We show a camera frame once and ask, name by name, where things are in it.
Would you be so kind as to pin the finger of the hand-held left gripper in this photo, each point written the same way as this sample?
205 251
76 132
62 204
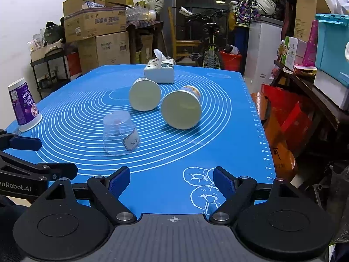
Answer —
24 143
41 169

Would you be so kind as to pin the white chest freezer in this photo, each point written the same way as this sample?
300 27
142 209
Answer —
263 49

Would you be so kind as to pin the clear plastic cup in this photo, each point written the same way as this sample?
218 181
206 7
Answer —
117 133

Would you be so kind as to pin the large brown cardboard box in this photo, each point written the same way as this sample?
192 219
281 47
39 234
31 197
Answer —
106 50

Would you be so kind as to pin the black bicycle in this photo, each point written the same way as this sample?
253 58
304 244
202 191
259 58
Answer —
210 54

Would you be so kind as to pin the red plastic bucket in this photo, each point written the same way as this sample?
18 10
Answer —
231 61

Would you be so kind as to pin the wooden chair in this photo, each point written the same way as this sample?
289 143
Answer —
186 43

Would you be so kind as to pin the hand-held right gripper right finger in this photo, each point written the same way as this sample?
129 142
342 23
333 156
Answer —
223 182

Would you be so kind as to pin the tall brown cardboard box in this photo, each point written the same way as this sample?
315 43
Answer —
308 8

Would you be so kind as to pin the dark wooden shelf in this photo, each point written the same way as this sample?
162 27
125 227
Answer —
308 92

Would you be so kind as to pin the black trolley shelf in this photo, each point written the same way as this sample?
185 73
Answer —
51 68

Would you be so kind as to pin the floral fabric bag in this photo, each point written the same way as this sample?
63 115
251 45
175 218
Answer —
246 8

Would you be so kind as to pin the white storage box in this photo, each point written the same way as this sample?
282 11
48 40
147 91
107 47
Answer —
328 87

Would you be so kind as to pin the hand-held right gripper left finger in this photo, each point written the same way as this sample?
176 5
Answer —
120 182

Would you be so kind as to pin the open cardboard box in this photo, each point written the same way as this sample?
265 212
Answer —
92 21

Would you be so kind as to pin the cream paper cup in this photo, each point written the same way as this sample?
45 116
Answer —
144 95
180 109

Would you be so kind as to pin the green and white carton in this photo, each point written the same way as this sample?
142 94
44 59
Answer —
291 51

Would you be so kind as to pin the clear plastic bottles bundle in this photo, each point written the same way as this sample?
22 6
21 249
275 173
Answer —
139 13

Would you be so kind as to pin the orange plastic bag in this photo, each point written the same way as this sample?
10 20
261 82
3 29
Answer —
278 131

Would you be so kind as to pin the white tissue pack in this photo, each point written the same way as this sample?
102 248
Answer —
159 73

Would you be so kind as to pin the teal plastic storage bin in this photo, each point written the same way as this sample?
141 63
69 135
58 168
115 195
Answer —
331 43

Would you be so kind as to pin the blue silicone baking mat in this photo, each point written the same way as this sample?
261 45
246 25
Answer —
81 106

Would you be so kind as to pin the purple printed paper cup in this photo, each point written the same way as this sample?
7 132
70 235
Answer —
24 103

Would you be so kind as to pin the dark wooden side table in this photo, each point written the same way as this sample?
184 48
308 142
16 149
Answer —
144 28

